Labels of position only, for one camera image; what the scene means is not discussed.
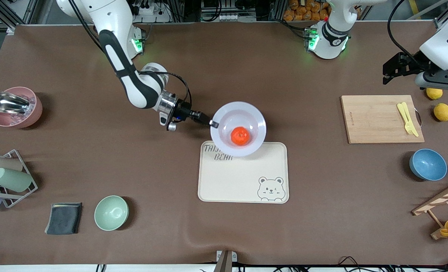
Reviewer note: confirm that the metal scoop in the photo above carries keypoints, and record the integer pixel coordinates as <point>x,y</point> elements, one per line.
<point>4,102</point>

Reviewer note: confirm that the cream bear print tray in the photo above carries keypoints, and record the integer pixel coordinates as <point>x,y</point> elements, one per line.
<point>242,177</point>

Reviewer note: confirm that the white power strip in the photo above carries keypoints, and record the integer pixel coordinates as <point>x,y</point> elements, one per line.
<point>152,9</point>

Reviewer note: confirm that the mint green bowl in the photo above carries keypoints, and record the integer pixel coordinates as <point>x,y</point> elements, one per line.
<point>111,212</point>

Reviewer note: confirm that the wooden cutting board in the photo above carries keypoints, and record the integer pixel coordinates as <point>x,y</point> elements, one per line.
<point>375,121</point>

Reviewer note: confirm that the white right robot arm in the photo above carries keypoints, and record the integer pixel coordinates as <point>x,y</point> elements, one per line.
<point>137,87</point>

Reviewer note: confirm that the pink bowl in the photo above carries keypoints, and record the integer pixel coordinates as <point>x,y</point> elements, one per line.
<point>23,121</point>

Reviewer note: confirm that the blue bowl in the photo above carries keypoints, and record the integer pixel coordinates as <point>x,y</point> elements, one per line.
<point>428,164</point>

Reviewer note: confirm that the yellow lemon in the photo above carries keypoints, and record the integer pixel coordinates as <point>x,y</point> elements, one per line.
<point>434,94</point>
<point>443,112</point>

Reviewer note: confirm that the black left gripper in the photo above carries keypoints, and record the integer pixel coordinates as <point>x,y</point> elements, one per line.
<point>414,62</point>

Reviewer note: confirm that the wooden mug rack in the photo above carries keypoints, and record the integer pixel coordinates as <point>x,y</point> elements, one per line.
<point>441,198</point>

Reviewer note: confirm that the metal table clamp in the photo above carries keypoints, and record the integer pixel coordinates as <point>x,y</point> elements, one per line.
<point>224,260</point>

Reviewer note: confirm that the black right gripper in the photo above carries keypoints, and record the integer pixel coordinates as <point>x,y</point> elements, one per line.
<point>183,111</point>

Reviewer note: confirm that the lavender round plate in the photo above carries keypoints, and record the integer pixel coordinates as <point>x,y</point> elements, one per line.
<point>224,143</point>

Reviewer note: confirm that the dark grey folded cloth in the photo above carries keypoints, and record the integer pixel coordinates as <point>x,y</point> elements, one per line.
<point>63,219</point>

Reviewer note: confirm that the brown table cover mat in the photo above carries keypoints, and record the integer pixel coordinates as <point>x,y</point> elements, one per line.
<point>171,234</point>

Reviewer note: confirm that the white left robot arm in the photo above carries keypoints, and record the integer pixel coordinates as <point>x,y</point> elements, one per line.
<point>445,45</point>

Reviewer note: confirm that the orange fruit pile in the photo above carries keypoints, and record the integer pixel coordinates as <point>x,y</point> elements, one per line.
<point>307,11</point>

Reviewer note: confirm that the beige cup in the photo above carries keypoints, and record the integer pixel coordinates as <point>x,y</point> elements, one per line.
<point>4,164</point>

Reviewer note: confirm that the sage green cup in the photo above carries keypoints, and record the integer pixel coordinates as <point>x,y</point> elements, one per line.
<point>12,180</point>

